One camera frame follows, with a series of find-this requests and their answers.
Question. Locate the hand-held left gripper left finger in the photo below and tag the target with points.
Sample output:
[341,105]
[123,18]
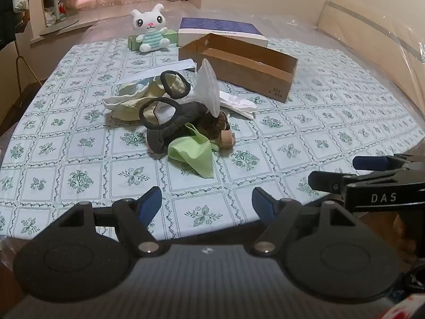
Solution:
[150,206]

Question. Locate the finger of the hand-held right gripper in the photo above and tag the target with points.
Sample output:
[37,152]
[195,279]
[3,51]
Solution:
[368,162]
[325,181]

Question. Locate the red white small figurine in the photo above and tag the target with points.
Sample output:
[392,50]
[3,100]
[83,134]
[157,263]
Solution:
[61,7]

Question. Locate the white bunny plush toy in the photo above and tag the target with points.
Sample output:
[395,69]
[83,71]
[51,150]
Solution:
[149,23]

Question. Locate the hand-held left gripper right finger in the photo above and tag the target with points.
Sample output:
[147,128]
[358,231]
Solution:
[262,207]

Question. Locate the plastic covered mattress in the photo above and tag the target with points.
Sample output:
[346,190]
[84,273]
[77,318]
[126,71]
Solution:
[298,23]

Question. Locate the brown fuzzy plush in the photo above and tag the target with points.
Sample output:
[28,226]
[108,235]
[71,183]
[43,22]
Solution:
[215,124]

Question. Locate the pale yellow cloth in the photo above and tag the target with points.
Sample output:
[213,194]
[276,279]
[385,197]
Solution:
[129,111]

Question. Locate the light green cloth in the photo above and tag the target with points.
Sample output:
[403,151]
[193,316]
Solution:
[192,153]

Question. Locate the small green box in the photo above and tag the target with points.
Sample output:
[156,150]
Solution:
[133,41]

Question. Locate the brown cardboard box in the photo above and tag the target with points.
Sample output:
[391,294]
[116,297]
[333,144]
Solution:
[252,76]

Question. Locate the plastic wrapped headboard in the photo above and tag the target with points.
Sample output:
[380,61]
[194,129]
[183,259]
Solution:
[365,23]

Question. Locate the coat rack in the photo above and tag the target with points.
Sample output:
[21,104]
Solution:
[17,63]

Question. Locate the blue and white flat box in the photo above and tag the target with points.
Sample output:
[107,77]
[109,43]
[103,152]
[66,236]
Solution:
[215,26]

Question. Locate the black elastic band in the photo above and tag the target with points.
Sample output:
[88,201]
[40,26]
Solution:
[164,84]

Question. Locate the blue face mask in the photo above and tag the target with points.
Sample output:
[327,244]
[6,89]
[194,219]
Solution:
[159,69]

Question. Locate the beige ribbed cylinder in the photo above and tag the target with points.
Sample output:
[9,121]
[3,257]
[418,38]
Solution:
[226,138]

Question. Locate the black puffer jacket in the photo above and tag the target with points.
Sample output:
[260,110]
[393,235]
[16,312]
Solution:
[6,13]

